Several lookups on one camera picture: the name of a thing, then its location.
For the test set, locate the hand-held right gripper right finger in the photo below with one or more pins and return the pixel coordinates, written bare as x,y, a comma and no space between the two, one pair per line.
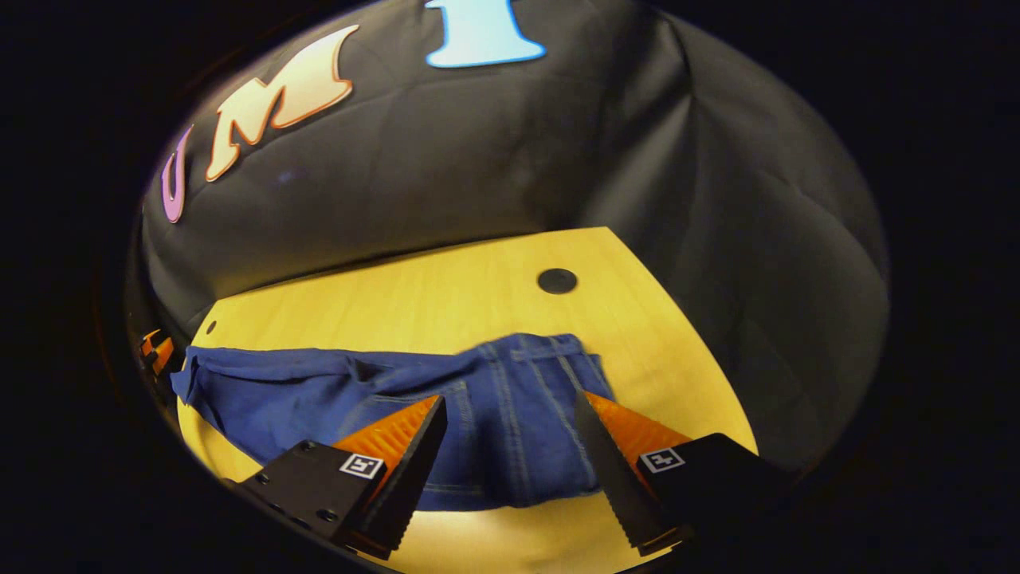
610,466

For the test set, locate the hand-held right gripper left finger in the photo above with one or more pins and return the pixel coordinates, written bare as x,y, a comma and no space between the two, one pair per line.
410,466

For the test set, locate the black backdrop cloth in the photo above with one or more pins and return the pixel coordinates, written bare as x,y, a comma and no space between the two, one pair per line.
478,159

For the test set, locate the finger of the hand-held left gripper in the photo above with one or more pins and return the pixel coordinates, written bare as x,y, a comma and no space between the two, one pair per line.
159,352

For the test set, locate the blue denim jeans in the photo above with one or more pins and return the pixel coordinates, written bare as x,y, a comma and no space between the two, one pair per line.
510,414

